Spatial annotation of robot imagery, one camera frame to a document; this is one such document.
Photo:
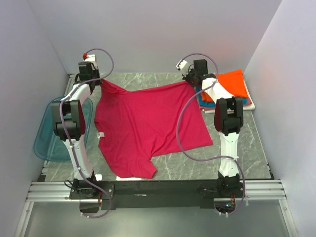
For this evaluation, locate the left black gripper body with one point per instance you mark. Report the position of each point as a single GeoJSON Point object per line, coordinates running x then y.
{"type": "Point", "coordinates": [96, 73]}

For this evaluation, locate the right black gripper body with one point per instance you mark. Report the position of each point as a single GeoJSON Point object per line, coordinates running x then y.
{"type": "Point", "coordinates": [190, 77]}

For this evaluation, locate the pink t-shirt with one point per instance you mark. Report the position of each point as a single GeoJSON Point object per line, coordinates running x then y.
{"type": "Point", "coordinates": [135, 126]}

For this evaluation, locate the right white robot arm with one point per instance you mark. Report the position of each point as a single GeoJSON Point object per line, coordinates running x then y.
{"type": "Point", "coordinates": [228, 121]}

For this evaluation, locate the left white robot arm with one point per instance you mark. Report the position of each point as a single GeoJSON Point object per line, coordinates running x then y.
{"type": "Point", "coordinates": [69, 125]}

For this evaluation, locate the folded white t-shirt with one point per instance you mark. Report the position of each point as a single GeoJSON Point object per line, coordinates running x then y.
{"type": "Point", "coordinates": [248, 106]}

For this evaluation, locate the folded blue t-shirt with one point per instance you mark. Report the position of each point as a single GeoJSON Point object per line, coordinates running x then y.
{"type": "Point", "coordinates": [210, 104]}

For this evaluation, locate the folded orange t-shirt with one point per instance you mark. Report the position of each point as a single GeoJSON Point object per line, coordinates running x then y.
{"type": "Point", "coordinates": [227, 85]}

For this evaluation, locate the folded mauve t-shirt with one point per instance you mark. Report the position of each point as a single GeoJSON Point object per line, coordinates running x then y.
{"type": "Point", "coordinates": [248, 105]}

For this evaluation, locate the teal transparent plastic bin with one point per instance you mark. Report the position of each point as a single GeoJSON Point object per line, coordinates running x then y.
{"type": "Point", "coordinates": [47, 145]}

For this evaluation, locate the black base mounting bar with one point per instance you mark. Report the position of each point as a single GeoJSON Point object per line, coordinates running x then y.
{"type": "Point", "coordinates": [157, 194]}

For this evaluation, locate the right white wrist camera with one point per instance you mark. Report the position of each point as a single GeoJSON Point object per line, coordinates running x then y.
{"type": "Point", "coordinates": [183, 67]}

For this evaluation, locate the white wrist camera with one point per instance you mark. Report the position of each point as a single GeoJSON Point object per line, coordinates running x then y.
{"type": "Point", "coordinates": [89, 58]}
{"type": "Point", "coordinates": [183, 67]}

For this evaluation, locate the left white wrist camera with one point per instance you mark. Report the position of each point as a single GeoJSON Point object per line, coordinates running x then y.
{"type": "Point", "coordinates": [89, 58]}

